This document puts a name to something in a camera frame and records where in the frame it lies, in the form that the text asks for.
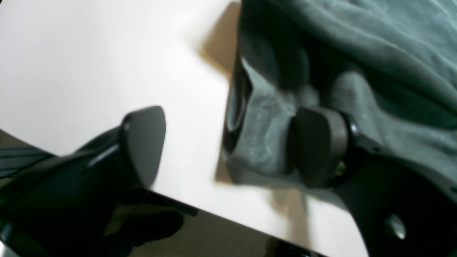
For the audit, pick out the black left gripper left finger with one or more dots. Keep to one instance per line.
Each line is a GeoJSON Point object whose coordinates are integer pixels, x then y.
{"type": "Point", "coordinates": [60, 206]}

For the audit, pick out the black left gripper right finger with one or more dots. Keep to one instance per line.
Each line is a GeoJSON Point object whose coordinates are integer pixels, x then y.
{"type": "Point", "coordinates": [401, 208]}

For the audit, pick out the grey t-shirt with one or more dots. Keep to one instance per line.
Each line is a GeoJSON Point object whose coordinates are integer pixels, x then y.
{"type": "Point", "coordinates": [390, 65]}

